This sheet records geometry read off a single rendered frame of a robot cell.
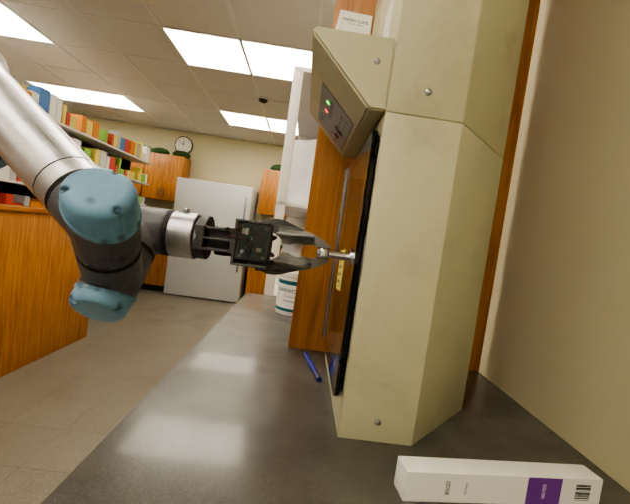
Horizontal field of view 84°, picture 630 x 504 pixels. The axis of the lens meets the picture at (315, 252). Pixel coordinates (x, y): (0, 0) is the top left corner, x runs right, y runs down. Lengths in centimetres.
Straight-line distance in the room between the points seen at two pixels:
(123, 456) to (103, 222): 27
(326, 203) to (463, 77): 43
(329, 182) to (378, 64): 39
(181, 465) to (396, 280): 35
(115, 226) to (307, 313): 56
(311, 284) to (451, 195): 45
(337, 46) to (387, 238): 27
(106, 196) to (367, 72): 37
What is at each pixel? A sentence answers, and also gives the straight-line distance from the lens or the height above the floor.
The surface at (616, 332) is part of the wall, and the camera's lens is 75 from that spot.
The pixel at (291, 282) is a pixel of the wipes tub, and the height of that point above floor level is 106.
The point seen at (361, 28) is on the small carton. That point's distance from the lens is 64.
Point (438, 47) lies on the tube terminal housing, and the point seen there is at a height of 151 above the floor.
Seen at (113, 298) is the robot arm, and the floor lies 111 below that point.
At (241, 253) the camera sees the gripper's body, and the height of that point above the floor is 118.
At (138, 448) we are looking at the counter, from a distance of 53.
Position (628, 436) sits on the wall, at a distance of 75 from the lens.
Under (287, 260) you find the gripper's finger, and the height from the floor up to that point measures 118.
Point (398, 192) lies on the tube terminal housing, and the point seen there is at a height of 130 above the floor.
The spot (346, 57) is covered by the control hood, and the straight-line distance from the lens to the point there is 55.
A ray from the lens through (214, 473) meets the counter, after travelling 49.
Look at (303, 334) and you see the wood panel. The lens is 90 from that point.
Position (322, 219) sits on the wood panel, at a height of 127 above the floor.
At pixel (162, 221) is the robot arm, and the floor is 121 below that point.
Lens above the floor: 123
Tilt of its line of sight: 3 degrees down
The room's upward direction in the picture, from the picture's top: 8 degrees clockwise
